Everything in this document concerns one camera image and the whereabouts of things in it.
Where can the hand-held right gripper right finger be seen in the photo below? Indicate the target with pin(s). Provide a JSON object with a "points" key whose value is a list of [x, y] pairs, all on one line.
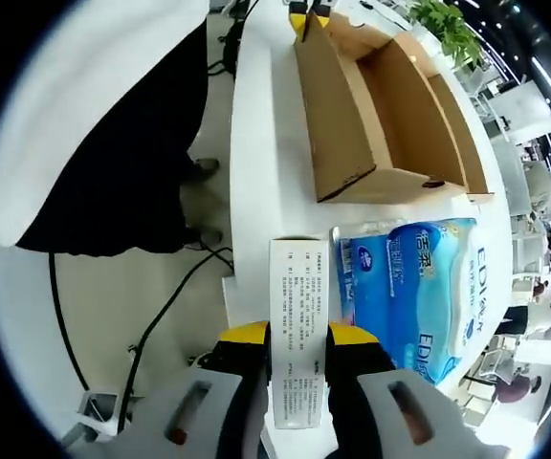
{"points": [[361, 382]]}

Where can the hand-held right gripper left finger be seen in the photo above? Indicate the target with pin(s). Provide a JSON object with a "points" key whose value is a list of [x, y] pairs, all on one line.
{"points": [[237, 382]]}

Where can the white green medicine box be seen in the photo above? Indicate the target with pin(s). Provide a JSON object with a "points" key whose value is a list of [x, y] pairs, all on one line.
{"points": [[299, 311]]}

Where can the brown cardboard shoe box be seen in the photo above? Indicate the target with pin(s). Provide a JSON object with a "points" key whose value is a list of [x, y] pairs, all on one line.
{"points": [[337, 119]]}

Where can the blue soft item tissue pack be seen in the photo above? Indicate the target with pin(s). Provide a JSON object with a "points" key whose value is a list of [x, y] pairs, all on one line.
{"points": [[366, 272]]}

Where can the teal soft item wipes pack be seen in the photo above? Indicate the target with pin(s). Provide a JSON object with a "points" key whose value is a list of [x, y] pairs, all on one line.
{"points": [[467, 296]]}

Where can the person's grey shoe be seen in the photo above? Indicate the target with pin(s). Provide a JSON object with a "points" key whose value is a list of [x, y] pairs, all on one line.
{"points": [[206, 238], [206, 167]]}

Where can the green plant in white pot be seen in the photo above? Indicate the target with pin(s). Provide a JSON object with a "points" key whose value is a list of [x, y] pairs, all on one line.
{"points": [[447, 28]]}

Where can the person's black trousers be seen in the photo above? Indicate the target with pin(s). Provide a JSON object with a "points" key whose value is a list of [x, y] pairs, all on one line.
{"points": [[127, 167]]}

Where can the person in white shirt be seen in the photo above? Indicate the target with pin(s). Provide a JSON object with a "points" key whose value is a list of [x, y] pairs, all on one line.
{"points": [[65, 86]]}

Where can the white swivel chair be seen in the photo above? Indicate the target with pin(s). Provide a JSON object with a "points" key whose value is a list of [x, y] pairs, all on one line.
{"points": [[510, 177]]}

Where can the grey metal bracket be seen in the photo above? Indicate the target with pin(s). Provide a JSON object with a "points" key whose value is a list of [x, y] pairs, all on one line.
{"points": [[96, 406]]}

